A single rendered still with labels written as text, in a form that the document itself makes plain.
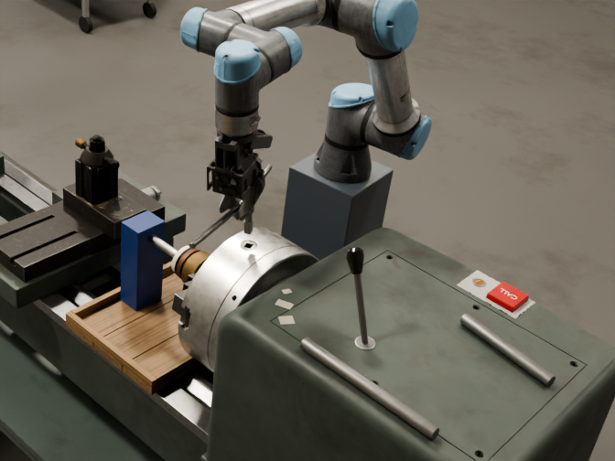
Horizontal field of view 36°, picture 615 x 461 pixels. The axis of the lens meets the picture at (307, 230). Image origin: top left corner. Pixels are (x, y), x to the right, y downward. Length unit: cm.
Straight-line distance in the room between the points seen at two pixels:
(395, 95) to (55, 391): 116
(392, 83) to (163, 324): 76
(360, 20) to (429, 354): 71
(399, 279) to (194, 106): 344
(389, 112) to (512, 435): 92
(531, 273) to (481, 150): 112
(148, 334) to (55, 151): 257
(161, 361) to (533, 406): 87
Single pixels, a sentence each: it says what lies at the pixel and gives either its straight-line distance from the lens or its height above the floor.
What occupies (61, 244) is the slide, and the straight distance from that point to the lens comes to 231.
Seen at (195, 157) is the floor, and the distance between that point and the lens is 464.
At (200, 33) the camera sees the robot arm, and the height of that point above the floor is 166.
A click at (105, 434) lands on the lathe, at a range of 243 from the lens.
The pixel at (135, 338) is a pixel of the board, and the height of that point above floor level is 89.
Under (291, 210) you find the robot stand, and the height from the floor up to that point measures 98.
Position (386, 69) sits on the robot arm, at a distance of 206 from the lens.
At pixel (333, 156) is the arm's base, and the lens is 238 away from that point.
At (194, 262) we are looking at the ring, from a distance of 201.
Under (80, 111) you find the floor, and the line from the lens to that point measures 503.
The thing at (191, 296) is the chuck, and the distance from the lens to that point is 186.
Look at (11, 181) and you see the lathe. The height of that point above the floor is 87.
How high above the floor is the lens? 230
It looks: 33 degrees down
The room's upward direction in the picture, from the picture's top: 8 degrees clockwise
